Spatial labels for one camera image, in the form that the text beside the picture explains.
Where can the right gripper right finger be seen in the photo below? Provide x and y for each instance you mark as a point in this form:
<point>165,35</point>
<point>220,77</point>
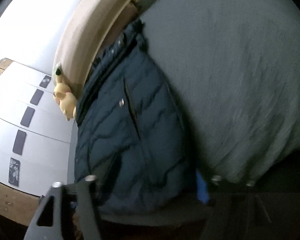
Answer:
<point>269,210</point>

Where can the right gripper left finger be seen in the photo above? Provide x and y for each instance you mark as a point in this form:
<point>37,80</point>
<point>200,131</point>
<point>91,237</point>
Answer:
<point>53,218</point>

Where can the dark navy puffer jacket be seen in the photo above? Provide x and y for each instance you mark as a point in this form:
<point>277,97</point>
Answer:
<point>131,133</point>

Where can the white wardrobe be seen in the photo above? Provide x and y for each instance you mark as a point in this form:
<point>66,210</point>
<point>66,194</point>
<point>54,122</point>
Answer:
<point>34,134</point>

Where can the yellow plush toy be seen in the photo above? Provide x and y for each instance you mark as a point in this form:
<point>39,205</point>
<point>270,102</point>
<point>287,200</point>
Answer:
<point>63,95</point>

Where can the beige wooden headboard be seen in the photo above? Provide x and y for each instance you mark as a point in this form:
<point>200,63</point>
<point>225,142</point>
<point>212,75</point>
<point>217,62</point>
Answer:
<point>83,37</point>

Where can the grey bed sheet mattress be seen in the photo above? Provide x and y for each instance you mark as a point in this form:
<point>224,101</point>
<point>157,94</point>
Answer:
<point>235,67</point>

